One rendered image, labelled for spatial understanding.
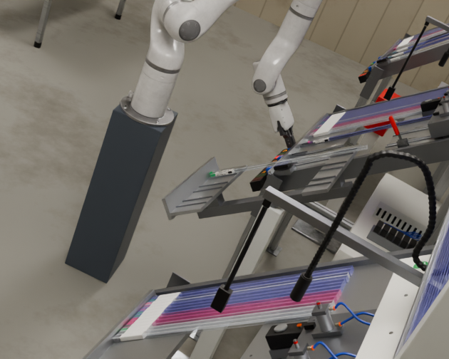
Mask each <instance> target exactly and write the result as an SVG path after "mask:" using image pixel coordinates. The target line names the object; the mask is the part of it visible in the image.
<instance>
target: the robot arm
mask: <svg viewBox="0 0 449 359"><path fill-rule="evenodd" d="M237 1H239V0H194V1H192V0H155V2H154V4H153V9H152V13H151V22H150V46H149V49H148V52H147V55H146V57H145V62H144V64H143V68H142V70H141V73H140V77H139V79H138V83H137V85H136V88H135V92H134V93H133V92H132V91H131V90H130V92H129V94H128V95H125V96H124V97H122V99H121V101H120V108H121V110H122V111H123V112H124V113H125V114H126V115H127V116H128V117H129V118H131V119H133V120H134V121H136V122H139V123H141V124H144V125H149V126H153V127H164V126H167V125H169V124H171V123H172V121H173V119H174V114H173V112H172V111H171V108H169V107H168V106H167V104H168V103H169V100H170V96H171V94H172V91H173V88H174V86H175V83H176V80H177V77H178V75H179V72H180V69H181V67H182V62H183V60H184V55H185V43H191V42H193V41H196V40H197V39H198V38H200V37H201V36H203V35H204V34H205V33H206V32H207V31H208V29H209V28H210V27H211V26H212V25H213V24H214V22H215V21H216V20H217V19H218V18H219V17H220V16H221V15H222V14H223V13H224V12H225V11H226V10H227V9H228V8H229V7H230V6H231V5H233V4H234V3H236V2H237ZM322 1H323V0H293V1H292V3H291V6H290V7H289V10H288V12H287V14H286V16H285V17H284V20H283V22H282V24H281V26H280V29H279V31H278V33H277V35H276V36H275V38H274V40H273V41H272V42H271V43H270V45H269V47H268V48H267V50H266V51H265V52H264V55H263V56H262V59H259V60H258V61H255V62H254V63H253V64H252V65H253V68H254V72H255V73H254V75H253V78H252V90H253V91H254V92H255V93H256V94H259V95H263V97H264V101H265V103H266V104H267V106H268V107H269V114H270V118H271V121H272V125H273V128H274V131H275V133H278V132H279V133H280V136H283V138H284V140H285V143H286V145H287V148H290V147H292V146H293V145H294V144H295V143H296V141H295V139H294V136H293V134H294V133H293V130H292V128H293V124H294V118H293V115H292V113H291V109H290V107H289V104H288V102H287V101H288V100H287V97H288V95H287V92H286V89H285V87H284V83H283V80H282V76H281V71H282V69H283V68H284V66H285V65H286V63H287V62H288V60H289V59H290V58H291V56H292V55H293V54H294V52H295V51H296V50H297V49H298V47H299V45H300V43H301V42H302V40H303V38H304V36H305V34H306V32H307V30H308V29H309V27H310V25H311V22H312V21H313V19H314V17H315V15H316V12H317V11H318V9H319V7H320V5H321V3H322Z"/></svg>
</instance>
